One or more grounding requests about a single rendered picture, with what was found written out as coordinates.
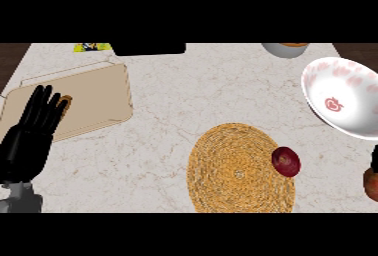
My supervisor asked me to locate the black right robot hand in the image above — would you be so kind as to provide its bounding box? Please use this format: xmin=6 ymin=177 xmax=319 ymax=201
xmin=371 ymin=144 xmax=378 ymax=174

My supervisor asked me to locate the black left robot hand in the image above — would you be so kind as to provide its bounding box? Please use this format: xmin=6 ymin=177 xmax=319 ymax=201
xmin=0 ymin=84 xmax=71 ymax=185

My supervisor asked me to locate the dark red sweet potato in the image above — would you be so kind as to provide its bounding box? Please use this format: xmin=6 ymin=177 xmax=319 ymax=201
xmin=271 ymin=146 xmax=303 ymax=178

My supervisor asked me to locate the white bowl with red pattern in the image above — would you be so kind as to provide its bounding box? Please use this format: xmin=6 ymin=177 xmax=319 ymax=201
xmin=300 ymin=56 xmax=378 ymax=141

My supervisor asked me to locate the woven round yellow placemat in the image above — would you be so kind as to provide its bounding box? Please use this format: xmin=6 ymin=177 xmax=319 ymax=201
xmin=185 ymin=122 xmax=297 ymax=214

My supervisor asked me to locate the brown round vegetable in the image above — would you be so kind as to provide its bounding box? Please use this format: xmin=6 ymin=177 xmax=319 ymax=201
xmin=364 ymin=167 xmax=378 ymax=203

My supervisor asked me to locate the small brown item on board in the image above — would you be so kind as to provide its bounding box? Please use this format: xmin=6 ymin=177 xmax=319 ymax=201
xmin=58 ymin=94 xmax=74 ymax=118

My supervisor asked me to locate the beige cutting board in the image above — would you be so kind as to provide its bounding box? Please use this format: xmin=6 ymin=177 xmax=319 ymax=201
xmin=0 ymin=61 xmax=135 ymax=144

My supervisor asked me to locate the yellow and blue packet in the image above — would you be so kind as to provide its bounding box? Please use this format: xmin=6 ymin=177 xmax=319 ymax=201
xmin=73 ymin=43 xmax=114 ymax=53

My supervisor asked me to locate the black appliance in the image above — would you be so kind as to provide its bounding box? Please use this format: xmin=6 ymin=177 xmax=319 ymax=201
xmin=111 ymin=43 xmax=188 ymax=57

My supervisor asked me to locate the grey cup with orange content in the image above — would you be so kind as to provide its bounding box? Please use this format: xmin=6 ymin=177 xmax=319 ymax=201
xmin=260 ymin=43 xmax=310 ymax=60

